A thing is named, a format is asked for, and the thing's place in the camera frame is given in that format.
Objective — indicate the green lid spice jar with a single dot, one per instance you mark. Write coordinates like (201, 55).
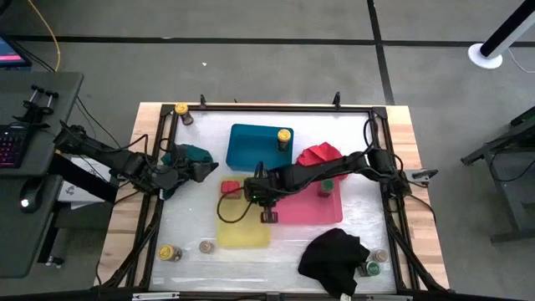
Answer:
(327, 185)
(372, 268)

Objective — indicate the yellow lid spice jar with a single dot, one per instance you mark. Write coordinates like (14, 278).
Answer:
(181, 108)
(166, 252)
(284, 135)

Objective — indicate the red cloth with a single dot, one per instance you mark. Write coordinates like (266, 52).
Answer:
(319, 152)

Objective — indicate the black aluminium table frame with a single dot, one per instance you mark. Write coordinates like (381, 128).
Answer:
(271, 108)

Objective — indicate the black table clamp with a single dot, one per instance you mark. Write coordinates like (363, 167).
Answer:
(202, 102)
(336, 101)

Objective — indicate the dark green cloth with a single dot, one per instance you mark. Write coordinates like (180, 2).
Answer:
(188, 152)

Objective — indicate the yellow plastic bin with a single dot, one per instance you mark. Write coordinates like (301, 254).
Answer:
(242, 234)

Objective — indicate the teal plastic bin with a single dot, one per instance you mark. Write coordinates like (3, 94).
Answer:
(251, 146)

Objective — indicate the computer monitor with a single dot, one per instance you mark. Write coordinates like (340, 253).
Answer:
(10, 52)

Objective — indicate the black clamp stand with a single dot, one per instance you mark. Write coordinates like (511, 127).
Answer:
(37, 109)

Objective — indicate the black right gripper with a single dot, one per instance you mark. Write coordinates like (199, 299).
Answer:
(267, 186)

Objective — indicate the black metal equipment stand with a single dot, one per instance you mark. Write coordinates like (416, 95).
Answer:
(507, 196)

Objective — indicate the pink plastic bin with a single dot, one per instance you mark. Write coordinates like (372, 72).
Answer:
(309, 209)

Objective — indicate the black cloth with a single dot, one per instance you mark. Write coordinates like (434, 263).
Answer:
(332, 259)

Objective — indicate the white table cover sheet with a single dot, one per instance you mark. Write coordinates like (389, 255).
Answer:
(200, 217)

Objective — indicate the black post white base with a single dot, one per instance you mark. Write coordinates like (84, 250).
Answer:
(505, 33)

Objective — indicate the red lid spice jar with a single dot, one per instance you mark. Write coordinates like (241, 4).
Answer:
(230, 187)

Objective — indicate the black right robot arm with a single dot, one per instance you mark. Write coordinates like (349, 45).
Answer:
(326, 169)

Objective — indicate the black computer mouse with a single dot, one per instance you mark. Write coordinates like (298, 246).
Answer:
(32, 194)

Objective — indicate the white cardboard box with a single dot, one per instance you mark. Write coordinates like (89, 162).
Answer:
(83, 196)

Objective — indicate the cork lid glass jar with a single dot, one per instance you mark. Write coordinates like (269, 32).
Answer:
(205, 246)
(379, 255)

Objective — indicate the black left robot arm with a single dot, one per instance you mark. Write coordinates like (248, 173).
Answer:
(104, 156)

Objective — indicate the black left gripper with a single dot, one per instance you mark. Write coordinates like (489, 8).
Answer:
(163, 175)

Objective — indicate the backlit black keyboard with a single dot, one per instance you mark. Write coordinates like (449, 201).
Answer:
(10, 146)

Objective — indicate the dark grey computer desk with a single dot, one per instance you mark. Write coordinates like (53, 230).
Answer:
(16, 242)

